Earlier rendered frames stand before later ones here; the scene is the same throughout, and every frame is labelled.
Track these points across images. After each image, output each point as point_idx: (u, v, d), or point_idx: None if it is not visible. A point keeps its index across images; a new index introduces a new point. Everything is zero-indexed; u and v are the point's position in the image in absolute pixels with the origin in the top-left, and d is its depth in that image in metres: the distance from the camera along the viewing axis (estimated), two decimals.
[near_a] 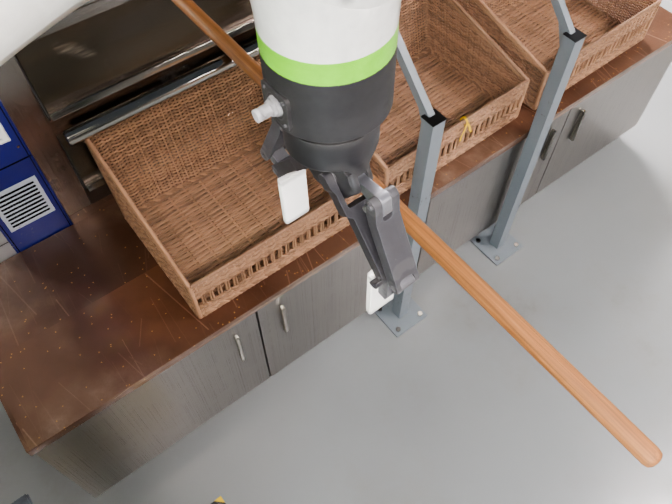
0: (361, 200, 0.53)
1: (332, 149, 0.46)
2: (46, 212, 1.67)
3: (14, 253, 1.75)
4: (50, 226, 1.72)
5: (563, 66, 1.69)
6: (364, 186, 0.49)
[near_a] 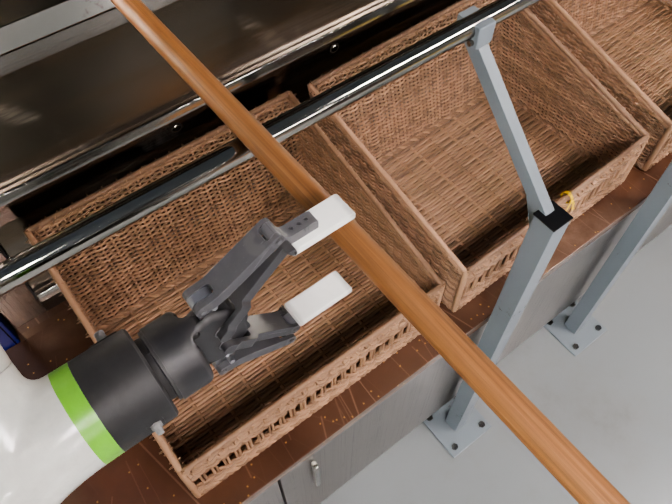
0: (241, 335, 0.63)
1: None
2: None
3: None
4: None
5: None
6: None
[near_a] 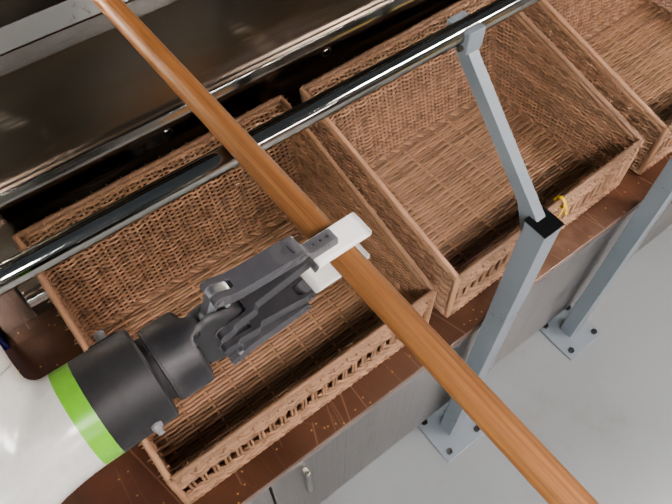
0: (247, 324, 0.62)
1: None
2: None
3: None
4: None
5: None
6: None
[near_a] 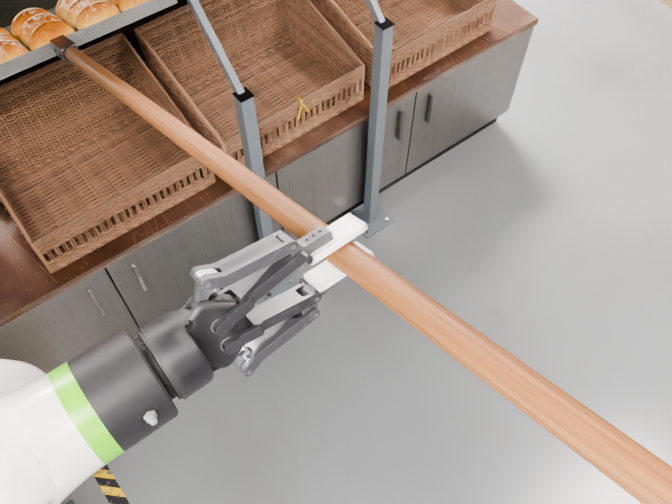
0: (251, 327, 0.62)
1: None
2: None
3: None
4: None
5: (379, 52, 1.90)
6: (227, 360, 0.63)
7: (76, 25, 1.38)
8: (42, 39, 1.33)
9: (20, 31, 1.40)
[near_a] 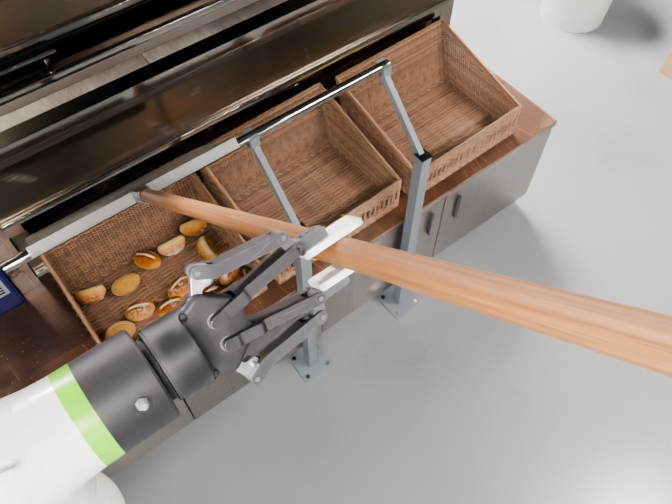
0: (254, 330, 0.61)
1: None
2: (3, 294, 2.09)
3: None
4: (7, 304, 2.13)
5: (418, 177, 2.10)
6: (235, 369, 0.61)
7: (210, 258, 2.22)
8: (137, 262, 2.21)
9: (170, 292, 2.14)
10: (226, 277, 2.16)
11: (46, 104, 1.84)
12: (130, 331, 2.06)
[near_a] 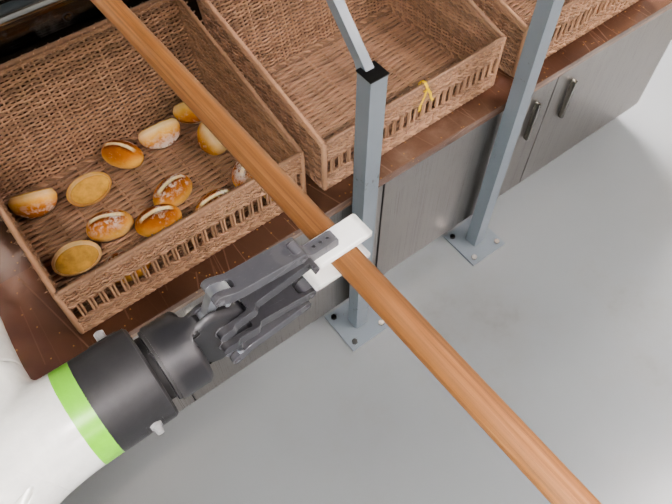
0: (247, 323, 0.62)
1: None
2: None
3: None
4: None
5: (545, 14, 1.34)
6: None
7: (217, 152, 1.46)
8: (107, 157, 1.45)
9: (156, 198, 1.37)
10: (243, 176, 1.40)
11: None
12: (93, 257, 1.29)
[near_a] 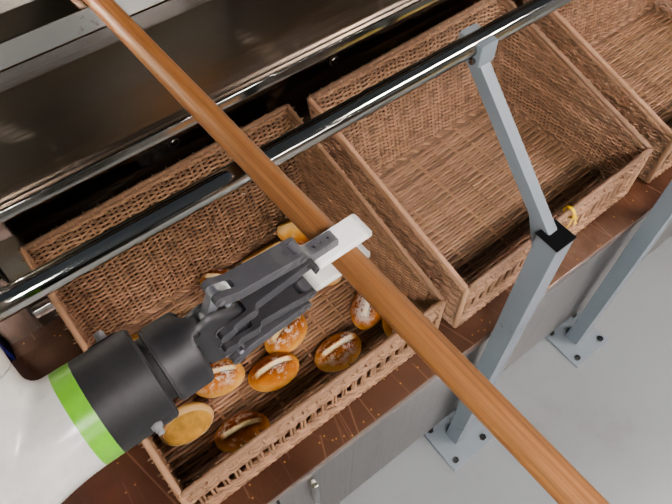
0: (247, 323, 0.62)
1: None
2: None
3: None
4: None
5: None
6: None
7: (332, 283, 1.28)
8: None
9: (270, 345, 1.20)
10: (367, 316, 1.23)
11: None
12: (206, 423, 1.12)
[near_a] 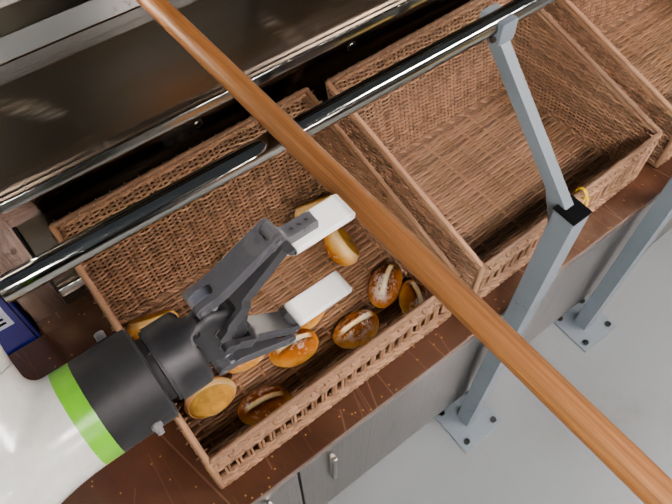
0: (241, 335, 0.63)
1: None
2: (1, 327, 1.18)
3: None
4: (9, 343, 1.23)
5: None
6: None
7: (349, 263, 1.32)
8: None
9: None
10: (384, 295, 1.26)
11: None
12: (229, 396, 1.15)
